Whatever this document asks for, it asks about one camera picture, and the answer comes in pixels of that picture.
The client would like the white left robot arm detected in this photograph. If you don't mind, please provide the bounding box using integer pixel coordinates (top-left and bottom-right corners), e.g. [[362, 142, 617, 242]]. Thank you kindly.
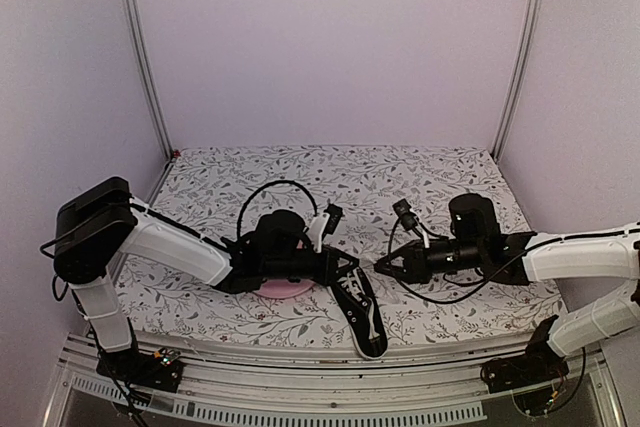
[[39, 177, 359, 381]]

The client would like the right aluminium frame post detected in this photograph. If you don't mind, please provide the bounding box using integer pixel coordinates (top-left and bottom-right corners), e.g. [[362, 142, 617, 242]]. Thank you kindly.
[[491, 0, 543, 164]]

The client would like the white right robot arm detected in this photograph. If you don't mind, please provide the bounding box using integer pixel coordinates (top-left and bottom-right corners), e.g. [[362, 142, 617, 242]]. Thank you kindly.
[[374, 193, 639, 383]]

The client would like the pink plastic plate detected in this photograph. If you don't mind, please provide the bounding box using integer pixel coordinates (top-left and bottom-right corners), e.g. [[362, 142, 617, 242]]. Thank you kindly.
[[256, 279, 314, 300]]

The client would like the black white canvas sneaker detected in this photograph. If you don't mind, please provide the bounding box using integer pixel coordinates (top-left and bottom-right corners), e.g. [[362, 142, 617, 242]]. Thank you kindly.
[[330, 267, 388, 360]]

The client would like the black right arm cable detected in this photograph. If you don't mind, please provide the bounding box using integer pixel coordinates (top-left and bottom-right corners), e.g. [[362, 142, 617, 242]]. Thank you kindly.
[[387, 216, 526, 306]]

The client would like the aluminium front rail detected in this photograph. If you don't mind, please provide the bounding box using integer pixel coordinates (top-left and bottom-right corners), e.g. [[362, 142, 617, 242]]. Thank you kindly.
[[43, 333, 629, 426]]

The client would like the left aluminium frame post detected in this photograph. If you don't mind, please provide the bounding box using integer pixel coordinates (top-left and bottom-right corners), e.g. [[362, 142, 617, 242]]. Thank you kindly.
[[122, 0, 174, 162]]

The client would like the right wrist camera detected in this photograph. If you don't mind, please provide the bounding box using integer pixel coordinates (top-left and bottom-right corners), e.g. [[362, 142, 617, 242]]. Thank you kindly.
[[392, 199, 430, 249]]

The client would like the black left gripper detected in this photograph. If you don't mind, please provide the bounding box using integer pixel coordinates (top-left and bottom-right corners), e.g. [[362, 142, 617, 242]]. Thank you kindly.
[[263, 244, 359, 287]]

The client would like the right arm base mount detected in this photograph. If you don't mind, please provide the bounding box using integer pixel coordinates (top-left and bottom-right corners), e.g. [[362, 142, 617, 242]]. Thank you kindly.
[[480, 353, 569, 393]]

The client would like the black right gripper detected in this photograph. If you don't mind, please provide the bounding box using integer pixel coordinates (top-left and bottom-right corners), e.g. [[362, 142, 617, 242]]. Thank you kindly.
[[373, 239, 484, 286]]

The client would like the aluminium frame post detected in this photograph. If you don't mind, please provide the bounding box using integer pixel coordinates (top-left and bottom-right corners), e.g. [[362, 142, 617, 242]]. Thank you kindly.
[[122, 0, 174, 162], [491, 0, 543, 164]]

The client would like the floral patterned table mat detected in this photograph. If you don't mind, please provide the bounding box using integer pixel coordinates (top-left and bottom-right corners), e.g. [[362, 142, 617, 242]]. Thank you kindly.
[[95, 145, 571, 351]]

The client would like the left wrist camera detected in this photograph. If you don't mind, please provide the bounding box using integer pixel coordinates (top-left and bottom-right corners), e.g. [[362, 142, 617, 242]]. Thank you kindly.
[[306, 203, 343, 253]]

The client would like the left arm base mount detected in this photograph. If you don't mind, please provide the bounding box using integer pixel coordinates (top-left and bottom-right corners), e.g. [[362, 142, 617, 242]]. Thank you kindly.
[[96, 348, 184, 393]]

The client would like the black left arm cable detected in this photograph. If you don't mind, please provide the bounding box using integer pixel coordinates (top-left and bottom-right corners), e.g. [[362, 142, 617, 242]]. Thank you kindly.
[[237, 179, 321, 243]]

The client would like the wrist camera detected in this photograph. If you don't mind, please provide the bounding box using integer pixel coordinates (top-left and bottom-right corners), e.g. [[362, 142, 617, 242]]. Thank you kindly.
[[306, 203, 343, 253], [392, 199, 430, 249]]

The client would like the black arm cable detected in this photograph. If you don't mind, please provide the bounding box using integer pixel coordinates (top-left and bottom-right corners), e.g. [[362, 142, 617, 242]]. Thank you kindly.
[[387, 216, 526, 306], [237, 179, 321, 243]]

